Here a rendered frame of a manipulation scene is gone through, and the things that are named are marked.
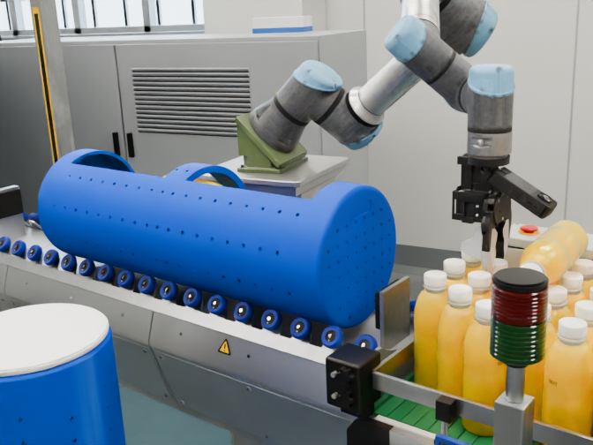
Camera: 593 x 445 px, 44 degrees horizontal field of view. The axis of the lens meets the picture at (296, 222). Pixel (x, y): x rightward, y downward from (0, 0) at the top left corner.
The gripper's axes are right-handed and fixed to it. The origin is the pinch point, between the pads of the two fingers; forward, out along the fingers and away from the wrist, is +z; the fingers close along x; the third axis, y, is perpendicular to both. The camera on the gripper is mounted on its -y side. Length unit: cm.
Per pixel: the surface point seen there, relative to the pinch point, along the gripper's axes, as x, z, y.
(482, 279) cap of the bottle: 9.0, -0.6, -1.3
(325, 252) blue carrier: 17.1, -3.1, 25.5
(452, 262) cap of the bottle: 4.4, -0.8, 6.5
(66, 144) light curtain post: -27, -4, 165
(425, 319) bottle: 14.8, 6.2, 6.2
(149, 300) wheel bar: 16, 18, 77
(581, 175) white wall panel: -268, 46, 66
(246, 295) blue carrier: 16.9, 9.7, 45.7
